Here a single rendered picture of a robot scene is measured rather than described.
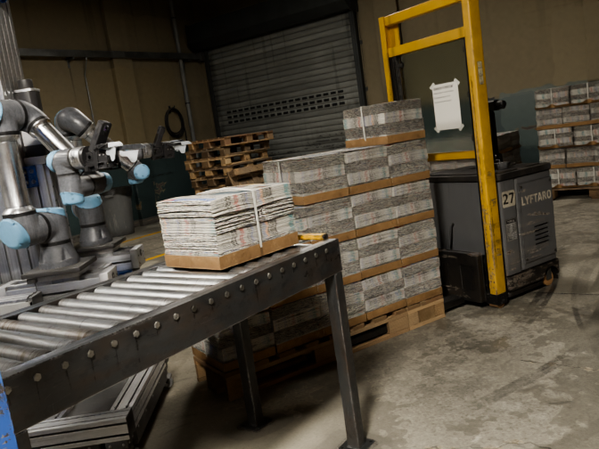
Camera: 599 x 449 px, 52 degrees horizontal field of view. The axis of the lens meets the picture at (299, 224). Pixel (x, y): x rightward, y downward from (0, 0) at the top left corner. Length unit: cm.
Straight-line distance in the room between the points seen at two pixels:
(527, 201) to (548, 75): 539
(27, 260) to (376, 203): 175
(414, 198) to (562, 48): 598
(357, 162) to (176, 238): 143
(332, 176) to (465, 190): 111
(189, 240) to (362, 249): 145
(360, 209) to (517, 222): 113
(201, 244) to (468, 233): 237
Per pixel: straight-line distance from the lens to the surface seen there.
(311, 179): 307
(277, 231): 211
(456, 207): 404
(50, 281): 254
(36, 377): 140
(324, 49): 1068
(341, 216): 319
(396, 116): 344
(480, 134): 363
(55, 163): 225
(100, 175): 234
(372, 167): 331
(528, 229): 402
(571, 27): 923
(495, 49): 947
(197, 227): 198
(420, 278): 358
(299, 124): 1099
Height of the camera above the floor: 119
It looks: 8 degrees down
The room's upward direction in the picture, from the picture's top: 8 degrees counter-clockwise
